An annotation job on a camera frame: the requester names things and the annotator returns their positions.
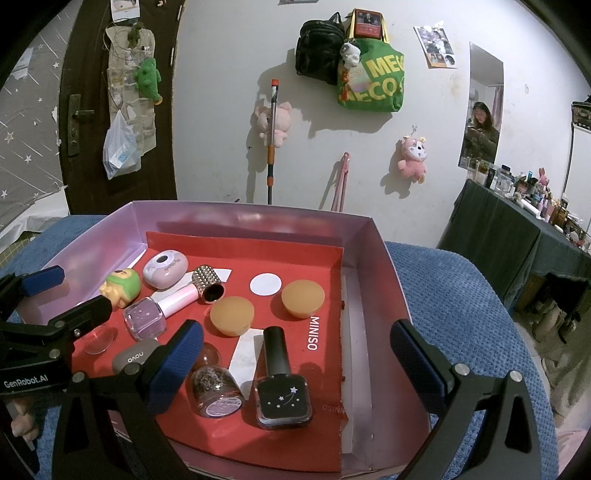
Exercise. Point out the black backpack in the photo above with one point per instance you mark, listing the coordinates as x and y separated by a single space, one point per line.
318 50

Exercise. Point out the green cutting mat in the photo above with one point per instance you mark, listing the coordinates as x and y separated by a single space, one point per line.
14 247

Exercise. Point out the beige cloth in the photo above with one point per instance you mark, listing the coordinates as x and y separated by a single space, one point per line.
572 369

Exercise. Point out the blue blanket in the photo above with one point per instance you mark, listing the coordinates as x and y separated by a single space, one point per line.
461 300

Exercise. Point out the gold studded cap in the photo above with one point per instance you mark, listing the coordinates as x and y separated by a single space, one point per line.
205 279

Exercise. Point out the green tote bag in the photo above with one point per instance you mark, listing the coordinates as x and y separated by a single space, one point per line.
383 87

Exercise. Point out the white paper note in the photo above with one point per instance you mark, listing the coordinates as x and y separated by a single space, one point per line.
125 8

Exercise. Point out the wall mirror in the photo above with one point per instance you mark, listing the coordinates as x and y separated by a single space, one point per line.
482 92

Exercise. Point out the green plush toy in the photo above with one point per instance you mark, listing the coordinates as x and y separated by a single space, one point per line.
147 81

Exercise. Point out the dark cloth covered table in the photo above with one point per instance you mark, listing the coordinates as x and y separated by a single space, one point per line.
498 240

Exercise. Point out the pink cardboard box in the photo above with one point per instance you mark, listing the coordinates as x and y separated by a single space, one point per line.
277 221

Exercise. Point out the small white plush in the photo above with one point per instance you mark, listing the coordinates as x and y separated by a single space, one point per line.
351 54

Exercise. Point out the amber round disc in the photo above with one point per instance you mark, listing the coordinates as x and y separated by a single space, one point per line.
232 316
303 299

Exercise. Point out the black nail polish bottle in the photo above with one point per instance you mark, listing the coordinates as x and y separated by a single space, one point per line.
282 397

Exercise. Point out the green yellow toy figure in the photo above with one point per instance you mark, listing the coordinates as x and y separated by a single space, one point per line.
121 286

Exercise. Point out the white wardrobe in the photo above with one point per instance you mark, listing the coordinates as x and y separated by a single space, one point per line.
579 170

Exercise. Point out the clear hanging organizer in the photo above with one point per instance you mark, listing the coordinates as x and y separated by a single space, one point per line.
122 83

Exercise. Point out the wall photo poster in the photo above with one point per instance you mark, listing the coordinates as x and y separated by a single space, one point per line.
436 46

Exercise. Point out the purple nail polish bottle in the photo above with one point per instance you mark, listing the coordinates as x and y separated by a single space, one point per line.
145 318

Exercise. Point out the glitter nail polish bottle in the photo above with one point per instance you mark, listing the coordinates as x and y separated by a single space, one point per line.
214 390

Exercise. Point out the grey eyeshadow case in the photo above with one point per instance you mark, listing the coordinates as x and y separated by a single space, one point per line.
134 357

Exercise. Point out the small dark plush toy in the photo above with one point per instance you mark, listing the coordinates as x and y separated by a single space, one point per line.
135 34

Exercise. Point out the white paper sheet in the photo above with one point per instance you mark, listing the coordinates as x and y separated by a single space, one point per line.
32 217

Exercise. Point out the grey star print curtain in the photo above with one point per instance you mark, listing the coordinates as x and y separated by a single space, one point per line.
32 115

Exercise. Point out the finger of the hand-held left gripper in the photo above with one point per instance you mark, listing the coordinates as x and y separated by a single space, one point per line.
44 280
87 316

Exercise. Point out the group of cosmetic bottles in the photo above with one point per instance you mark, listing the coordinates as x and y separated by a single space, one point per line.
540 194

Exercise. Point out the pink cow plush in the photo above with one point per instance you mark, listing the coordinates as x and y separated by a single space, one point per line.
413 157

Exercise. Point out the clear plastic bag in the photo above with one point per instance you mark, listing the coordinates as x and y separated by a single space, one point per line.
120 152

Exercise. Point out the dark wooden door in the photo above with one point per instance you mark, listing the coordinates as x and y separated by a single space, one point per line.
92 184

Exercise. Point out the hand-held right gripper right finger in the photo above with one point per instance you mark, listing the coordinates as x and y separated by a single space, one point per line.
418 364

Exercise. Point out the person's left hand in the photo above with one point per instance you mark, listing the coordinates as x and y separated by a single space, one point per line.
25 420

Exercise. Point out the pink round case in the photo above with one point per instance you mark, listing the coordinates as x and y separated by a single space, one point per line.
164 270

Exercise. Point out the clear plastic cap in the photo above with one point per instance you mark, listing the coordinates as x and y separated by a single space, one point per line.
100 340

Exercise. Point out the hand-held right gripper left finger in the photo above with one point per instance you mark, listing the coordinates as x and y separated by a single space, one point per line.
178 364

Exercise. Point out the red box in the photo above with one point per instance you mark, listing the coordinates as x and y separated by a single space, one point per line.
368 24

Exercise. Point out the pink pig plush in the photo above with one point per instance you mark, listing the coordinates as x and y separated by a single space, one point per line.
282 120

